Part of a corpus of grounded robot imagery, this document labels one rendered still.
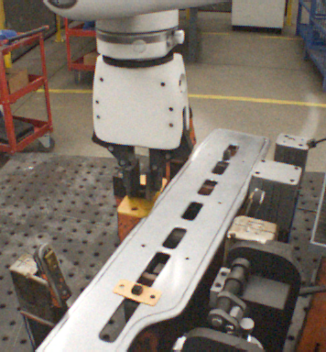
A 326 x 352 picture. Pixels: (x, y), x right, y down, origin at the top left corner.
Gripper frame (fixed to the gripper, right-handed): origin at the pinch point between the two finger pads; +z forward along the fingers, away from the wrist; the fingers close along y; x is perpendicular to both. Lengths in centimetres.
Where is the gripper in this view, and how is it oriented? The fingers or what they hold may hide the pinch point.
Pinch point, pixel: (142, 178)
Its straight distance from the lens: 53.6
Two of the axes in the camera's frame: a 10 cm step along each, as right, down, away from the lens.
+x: -2.9, 5.1, -8.1
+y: -9.6, -1.5, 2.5
